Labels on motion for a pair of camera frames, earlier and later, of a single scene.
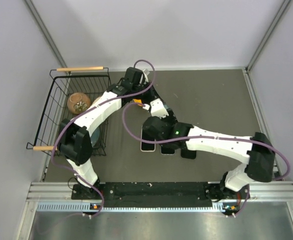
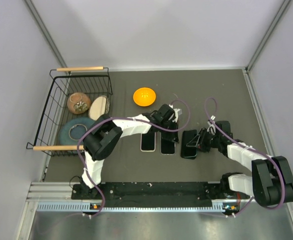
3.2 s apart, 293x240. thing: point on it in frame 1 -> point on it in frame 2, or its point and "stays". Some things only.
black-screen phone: (167, 151) stays
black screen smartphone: (148, 133) stays
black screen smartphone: (167, 150) stays
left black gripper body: (146, 96) -> (168, 129)
